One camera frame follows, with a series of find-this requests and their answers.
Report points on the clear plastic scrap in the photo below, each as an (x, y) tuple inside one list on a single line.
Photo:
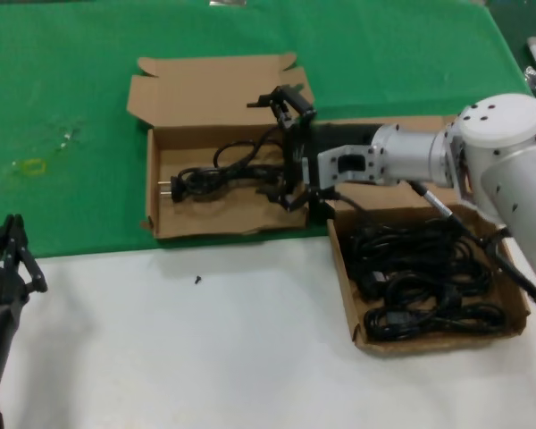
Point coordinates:
[(64, 143)]

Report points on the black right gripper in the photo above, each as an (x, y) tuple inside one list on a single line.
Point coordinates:
[(335, 134)]

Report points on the cardboard box with side hole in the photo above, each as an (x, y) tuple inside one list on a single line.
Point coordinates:
[(346, 277)]

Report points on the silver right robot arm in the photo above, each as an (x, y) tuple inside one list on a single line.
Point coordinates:
[(496, 125)]

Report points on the cardboard box with small tear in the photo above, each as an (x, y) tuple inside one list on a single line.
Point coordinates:
[(205, 219)]

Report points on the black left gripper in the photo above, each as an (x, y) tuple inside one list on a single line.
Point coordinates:
[(0, 304)]

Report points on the shiny metal object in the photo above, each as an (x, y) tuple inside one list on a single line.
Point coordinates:
[(225, 2)]

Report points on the small clear plastic bag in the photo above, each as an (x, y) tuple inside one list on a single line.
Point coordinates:
[(530, 78)]

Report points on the green tablecloth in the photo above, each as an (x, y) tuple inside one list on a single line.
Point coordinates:
[(71, 44)]

